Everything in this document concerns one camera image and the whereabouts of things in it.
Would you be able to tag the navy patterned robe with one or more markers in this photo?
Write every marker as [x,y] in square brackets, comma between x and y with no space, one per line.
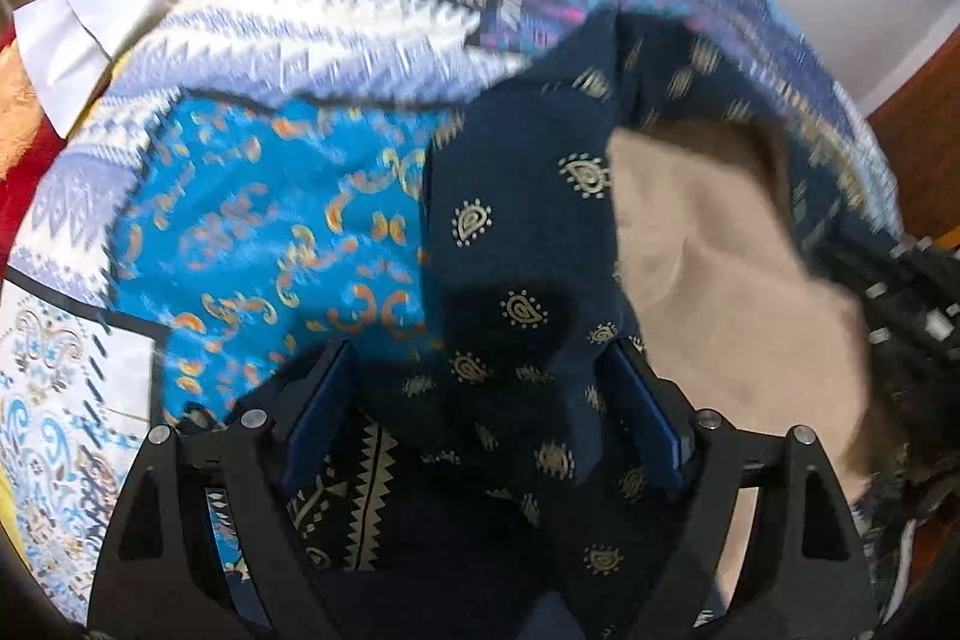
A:
[510,250]

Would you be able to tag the blue patchwork quilt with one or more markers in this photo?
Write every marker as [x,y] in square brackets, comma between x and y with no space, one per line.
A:
[262,220]

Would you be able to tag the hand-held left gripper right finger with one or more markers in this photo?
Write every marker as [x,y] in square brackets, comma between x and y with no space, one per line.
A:
[645,415]

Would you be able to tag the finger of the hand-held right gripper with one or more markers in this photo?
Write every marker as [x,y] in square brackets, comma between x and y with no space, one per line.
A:
[907,295]

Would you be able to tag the red plush toy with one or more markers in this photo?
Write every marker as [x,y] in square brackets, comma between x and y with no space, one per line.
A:
[22,160]

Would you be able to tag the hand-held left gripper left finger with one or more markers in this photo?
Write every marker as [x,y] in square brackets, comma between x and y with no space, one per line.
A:
[319,407]

